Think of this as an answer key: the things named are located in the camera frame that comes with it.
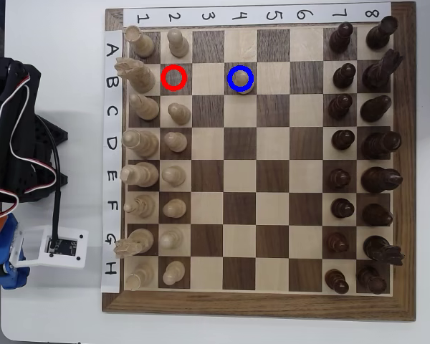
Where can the dark wooden pawn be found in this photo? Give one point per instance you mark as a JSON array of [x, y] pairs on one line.
[[344, 77], [339, 106], [340, 178], [343, 139], [340, 36], [337, 242], [342, 208], [337, 281]]

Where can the light wooden bishop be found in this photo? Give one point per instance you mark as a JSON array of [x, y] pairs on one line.
[[145, 107], [143, 206]]

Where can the white paper letter strip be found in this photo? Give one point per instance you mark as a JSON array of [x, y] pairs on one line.
[[111, 193]]

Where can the light wooden knight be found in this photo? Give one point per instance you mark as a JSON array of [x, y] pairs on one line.
[[141, 240], [139, 75]]

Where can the light wooden rook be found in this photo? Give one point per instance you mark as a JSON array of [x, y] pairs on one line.
[[141, 44], [139, 276]]

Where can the black and orange robot arm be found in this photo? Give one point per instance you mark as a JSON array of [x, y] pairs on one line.
[[18, 125]]

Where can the white paper number strip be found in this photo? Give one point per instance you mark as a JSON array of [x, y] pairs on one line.
[[326, 14]]

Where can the dark wooden bishop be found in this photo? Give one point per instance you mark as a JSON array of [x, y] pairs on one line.
[[375, 108], [377, 215]]

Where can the wooden chessboard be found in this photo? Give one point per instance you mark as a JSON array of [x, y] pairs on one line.
[[272, 179]]

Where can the light wooden king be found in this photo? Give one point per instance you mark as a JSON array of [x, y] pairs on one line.
[[143, 174]]

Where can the dark wooden king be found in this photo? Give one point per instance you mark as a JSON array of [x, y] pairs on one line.
[[380, 180]]

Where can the dark wooden knight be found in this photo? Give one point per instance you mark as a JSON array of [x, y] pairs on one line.
[[380, 249], [378, 73]]

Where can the light wooden queen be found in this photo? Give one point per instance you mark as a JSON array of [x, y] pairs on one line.
[[143, 143]]

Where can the dark wooden queen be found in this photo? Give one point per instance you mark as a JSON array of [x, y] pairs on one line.
[[380, 144]]

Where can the dark wooden rook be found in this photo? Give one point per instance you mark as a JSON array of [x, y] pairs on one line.
[[380, 34], [372, 279]]

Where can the light wooden pawn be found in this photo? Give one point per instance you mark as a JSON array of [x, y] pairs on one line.
[[171, 238], [180, 114], [175, 141], [174, 208], [241, 79], [173, 272], [173, 175], [179, 46]]

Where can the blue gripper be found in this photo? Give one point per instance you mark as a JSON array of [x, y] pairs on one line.
[[0, 269]]

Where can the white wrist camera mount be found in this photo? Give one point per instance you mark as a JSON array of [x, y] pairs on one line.
[[79, 261]]

